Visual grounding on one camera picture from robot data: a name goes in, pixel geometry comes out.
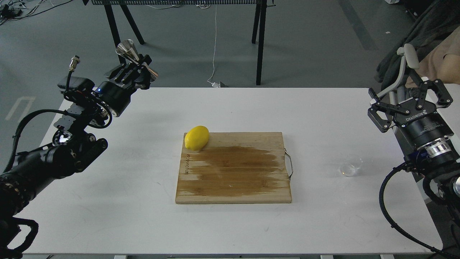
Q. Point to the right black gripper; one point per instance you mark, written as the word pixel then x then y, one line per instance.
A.
pixel 424 126

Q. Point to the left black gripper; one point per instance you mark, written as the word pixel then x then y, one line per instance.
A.
pixel 117 91

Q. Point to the steel double jigger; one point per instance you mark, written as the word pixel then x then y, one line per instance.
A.
pixel 127 49

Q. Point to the small clear glass beaker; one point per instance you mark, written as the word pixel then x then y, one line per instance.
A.
pixel 351 165

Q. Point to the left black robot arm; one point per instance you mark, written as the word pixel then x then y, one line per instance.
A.
pixel 71 149

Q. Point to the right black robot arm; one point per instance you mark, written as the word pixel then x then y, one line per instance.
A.
pixel 432 154

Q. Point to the white office chair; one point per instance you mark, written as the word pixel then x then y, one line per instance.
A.
pixel 409 60

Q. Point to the yellow lemon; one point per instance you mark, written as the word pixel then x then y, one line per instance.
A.
pixel 196 138

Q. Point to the wooden cutting board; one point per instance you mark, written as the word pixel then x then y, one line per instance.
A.
pixel 235 168

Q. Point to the black metal frame table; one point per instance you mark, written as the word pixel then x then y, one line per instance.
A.
pixel 216 38

